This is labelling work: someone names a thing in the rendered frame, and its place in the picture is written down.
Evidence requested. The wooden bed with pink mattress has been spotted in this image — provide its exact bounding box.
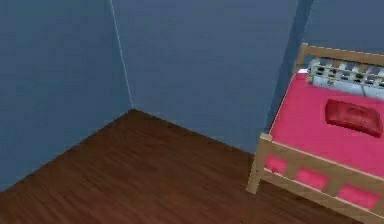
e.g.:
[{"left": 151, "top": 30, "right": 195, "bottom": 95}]
[{"left": 245, "top": 42, "right": 384, "bottom": 224}]

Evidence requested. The red pillow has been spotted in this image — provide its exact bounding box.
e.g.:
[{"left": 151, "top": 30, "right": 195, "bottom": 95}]
[{"left": 324, "top": 98, "right": 384, "bottom": 139}]

